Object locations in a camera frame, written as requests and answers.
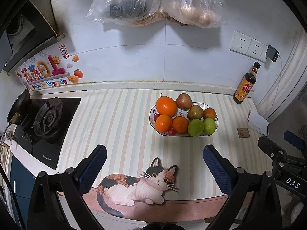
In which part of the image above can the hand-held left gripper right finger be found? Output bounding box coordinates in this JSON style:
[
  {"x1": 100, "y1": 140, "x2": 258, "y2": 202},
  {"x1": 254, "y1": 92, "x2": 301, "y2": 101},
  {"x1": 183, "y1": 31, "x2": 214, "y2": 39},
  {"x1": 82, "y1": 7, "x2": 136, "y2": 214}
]
[{"x1": 203, "y1": 144, "x2": 287, "y2": 230}]

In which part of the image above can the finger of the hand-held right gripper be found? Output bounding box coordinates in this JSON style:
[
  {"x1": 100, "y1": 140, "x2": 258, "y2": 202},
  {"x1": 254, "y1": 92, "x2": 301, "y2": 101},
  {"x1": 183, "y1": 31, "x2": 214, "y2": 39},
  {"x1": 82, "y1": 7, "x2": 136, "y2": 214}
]
[
  {"x1": 258, "y1": 136, "x2": 286, "y2": 160},
  {"x1": 284, "y1": 131, "x2": 307, "y2": 150}
]

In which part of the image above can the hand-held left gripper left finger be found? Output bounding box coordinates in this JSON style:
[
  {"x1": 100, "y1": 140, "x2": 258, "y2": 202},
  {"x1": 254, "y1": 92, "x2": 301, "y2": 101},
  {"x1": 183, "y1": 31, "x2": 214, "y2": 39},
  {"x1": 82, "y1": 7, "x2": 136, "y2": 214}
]
[{"x1": 23, "y1": 144, "x2": 107, "y2": 230}]

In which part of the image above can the green apple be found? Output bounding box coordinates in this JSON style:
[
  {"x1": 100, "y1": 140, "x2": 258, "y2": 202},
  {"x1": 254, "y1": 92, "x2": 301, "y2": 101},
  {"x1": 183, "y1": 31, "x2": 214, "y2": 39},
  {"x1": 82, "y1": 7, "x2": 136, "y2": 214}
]
[
  {"x1": 188, "y1": 119, "x2": 205, "y2": 137},
  {"x1": 203, "y1": 117, "x2": 217, "y2": 135}
]

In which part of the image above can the small dark orange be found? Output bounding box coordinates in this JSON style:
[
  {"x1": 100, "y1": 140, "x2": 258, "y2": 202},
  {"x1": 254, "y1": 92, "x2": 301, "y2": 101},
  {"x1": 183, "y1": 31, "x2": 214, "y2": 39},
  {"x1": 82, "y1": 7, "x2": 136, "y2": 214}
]
[{"x1": 203, "y1": 108, "x2": 217, "y2": 120}]

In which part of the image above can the medium orange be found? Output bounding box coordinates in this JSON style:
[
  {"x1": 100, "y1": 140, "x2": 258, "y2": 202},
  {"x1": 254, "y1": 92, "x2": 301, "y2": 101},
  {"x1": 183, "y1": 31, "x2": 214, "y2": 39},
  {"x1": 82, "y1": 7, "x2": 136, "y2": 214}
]
[
  {"x1": 155, "y1": 114, "x2": 173, "y2": 133},
  {"x1": 172, "y1": 116, "x2": 189, "y2": 134}
]

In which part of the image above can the oval floral rabbit plate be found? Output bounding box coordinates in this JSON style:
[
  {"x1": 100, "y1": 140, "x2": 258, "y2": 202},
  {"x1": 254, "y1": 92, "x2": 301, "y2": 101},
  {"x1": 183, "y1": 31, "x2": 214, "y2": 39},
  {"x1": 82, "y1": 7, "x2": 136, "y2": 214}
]
[{"x1": 150, "y1": 103, "x2": 218, "y2": 137}]

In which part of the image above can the reddish-brown apple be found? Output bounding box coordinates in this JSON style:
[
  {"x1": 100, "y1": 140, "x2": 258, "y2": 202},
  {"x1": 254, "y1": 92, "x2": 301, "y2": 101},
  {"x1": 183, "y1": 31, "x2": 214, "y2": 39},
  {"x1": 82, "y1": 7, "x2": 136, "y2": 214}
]
[{"x1": 176, "y1": 93, "x2": 193, "y2": 111}]

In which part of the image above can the white paper tissue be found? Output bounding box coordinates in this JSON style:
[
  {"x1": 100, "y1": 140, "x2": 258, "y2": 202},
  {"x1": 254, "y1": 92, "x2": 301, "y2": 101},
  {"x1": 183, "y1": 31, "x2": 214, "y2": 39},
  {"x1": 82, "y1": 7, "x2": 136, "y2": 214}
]
[{"x1": 248, "y1": 109, "x2": 269, "y2": 135}]

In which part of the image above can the striped mat with cat print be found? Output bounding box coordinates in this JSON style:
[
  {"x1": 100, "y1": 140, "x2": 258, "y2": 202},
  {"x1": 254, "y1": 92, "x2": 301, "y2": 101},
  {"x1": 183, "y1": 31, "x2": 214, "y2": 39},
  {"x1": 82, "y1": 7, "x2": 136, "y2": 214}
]
[{"x1": 56, "y1": 89, "x2": 271, "y2": 221}]

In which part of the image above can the black gas stove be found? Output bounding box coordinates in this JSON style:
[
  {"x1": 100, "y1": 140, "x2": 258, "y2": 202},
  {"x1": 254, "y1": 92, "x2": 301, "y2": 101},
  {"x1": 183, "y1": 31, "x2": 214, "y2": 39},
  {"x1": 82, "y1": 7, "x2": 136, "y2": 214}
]
[{"x1": 13, "y1": 97, "x2": 82, "y2": 170}]

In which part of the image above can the yellow-brown apple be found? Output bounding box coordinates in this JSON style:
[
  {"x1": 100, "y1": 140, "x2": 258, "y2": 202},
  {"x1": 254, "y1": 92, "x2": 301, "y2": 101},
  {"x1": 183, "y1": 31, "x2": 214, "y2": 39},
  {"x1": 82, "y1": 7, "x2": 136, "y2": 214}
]
[{"x1": 187, "y1": 105, "x2": 204, "y2": 121}]

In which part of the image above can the dark sauce bottle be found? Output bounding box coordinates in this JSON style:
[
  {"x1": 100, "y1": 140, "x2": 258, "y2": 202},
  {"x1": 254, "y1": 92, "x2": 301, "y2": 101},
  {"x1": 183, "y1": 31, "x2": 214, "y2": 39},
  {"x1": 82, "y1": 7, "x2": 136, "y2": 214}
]
[{"x1": 233, "y1": 62, "x2": 261, "y2": 104}]

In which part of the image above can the blue cabinet front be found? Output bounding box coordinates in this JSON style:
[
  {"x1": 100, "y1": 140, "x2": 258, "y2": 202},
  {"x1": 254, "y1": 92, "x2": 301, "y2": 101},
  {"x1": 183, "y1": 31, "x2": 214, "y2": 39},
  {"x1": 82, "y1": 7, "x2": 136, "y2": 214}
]
[{"x1": 10, "y1": 154, "x2": 36, "y2": 221}]

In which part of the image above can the large orange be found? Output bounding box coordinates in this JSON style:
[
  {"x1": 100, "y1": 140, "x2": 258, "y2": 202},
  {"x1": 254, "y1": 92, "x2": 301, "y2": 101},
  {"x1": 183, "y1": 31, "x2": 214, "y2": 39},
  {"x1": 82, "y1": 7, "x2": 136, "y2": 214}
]
[{"x1": 156, "y1": 96, "x2": 178, "y2": 117}]

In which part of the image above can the black plug-in charger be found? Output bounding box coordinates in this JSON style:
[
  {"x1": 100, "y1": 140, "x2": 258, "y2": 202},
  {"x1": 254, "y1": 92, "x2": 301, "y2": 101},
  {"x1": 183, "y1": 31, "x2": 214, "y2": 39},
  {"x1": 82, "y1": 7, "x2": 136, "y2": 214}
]
[{"x1": 266, "y1": 45, "x2": 280, "y2": 62}]

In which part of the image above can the black frying pan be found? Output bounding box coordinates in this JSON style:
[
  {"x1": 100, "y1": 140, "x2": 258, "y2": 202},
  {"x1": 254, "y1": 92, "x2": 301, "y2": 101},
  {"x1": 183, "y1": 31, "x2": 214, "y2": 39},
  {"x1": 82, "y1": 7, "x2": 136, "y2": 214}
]
[{"x1": 0, "y1": 89, "x2": 31, "y2": 146}]

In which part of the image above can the range hood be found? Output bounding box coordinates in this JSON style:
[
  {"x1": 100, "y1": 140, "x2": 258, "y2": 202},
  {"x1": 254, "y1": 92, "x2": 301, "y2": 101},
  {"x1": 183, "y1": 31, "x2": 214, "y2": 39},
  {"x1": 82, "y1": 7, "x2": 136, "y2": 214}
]
[{"x1": 0, "y1": 0, "x2": 65, "y2": 72}]

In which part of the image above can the plastic bag with pale produce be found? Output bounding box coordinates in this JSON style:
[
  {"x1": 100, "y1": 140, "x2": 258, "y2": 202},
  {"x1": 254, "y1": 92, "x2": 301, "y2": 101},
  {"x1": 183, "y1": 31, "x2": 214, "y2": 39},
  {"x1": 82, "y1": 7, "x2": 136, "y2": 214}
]
[{"x1": 159, "y1": 0, "x2": 227, "y2": 28}]

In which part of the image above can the plastic bag with dark contents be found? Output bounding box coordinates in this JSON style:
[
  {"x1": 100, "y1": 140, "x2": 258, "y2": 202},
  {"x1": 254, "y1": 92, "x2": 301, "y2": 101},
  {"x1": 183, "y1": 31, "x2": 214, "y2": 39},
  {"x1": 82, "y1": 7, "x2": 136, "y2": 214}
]
[{"x1": 87, "y1": 0, "x2": 161, "y2": 25}]

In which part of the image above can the white charger cable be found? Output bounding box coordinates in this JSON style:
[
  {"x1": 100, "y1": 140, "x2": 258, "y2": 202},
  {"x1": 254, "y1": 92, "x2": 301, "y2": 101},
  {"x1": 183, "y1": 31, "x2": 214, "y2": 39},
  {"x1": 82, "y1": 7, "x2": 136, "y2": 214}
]
[{"x1": 264, "y1": 55, "x2": 285, "y2": 125}]

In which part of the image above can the white wall outlet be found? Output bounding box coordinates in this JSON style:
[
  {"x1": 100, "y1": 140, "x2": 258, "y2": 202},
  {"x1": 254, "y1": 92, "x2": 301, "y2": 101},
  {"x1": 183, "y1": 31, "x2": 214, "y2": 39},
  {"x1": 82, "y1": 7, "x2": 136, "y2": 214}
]
[
  {"x1": 229, "y1": 31, "x2": 252, "y2": 53},
  {"x1": 247, "y1": 38, "x2": 268, "y2": 60}
]

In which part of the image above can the colourful wall sticker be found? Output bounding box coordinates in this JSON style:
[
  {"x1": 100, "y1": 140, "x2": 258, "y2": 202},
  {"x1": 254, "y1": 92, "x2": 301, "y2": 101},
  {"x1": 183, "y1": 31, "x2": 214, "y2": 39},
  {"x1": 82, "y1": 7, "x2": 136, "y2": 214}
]
[{"x1": 14, "y1": 44, "x2": 84, "y2": 90}]

